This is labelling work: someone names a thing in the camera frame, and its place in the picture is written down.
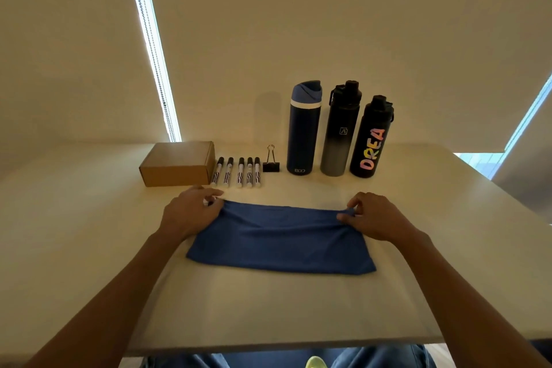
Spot person's left hand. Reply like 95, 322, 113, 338
158, 185, 225, 243

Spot person's right hand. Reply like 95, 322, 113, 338
336, 191, 432, 248

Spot brown paper box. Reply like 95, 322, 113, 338
139, 141, 216, 188

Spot black bottle with loop handle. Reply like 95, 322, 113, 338
349, 95, 395, 179

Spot black grey gradient bottle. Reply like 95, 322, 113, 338
320, 80, 363, 178

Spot black binder clip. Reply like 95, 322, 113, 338
262, 144, 281, 173

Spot blue cloth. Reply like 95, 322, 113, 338
186, 200, 377, 276

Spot navy bottle with blue lid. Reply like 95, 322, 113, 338
286, 80, 323, 176

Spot person's left forearm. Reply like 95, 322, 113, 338
24, 229, 186, 368

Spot person's right forearm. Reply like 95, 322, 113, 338
396, 229, 551, 368

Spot person's blue jeans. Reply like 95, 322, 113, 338
140, 344, 436, 368

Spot bright side window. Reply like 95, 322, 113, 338
453, 74, 552, 181

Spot beaded blind chain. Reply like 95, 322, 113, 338
124, 0, 178, 142

